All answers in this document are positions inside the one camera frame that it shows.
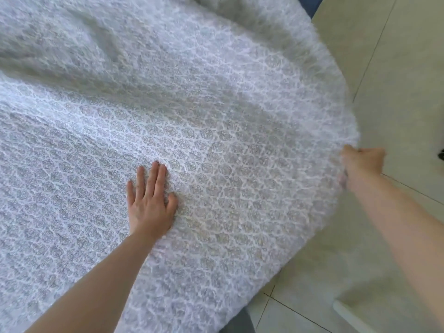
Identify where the white bar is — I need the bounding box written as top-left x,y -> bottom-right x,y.
332,300 -> 377,333

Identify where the person's left hand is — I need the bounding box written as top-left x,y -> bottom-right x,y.
126,161 -> 179,241

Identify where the blue mattress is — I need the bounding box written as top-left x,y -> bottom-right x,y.
299,0 -> 327,20

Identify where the white patterned bedspread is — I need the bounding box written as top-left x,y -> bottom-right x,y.
0,0 -> 361,333

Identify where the person's right hand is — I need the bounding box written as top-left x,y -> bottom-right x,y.
339,145 -> 387,194

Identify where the person's left forearm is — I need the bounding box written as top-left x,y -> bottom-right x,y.
24,233 -> 163,333

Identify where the person's right forearm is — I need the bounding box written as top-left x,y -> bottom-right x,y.
348,173 -> 444,333

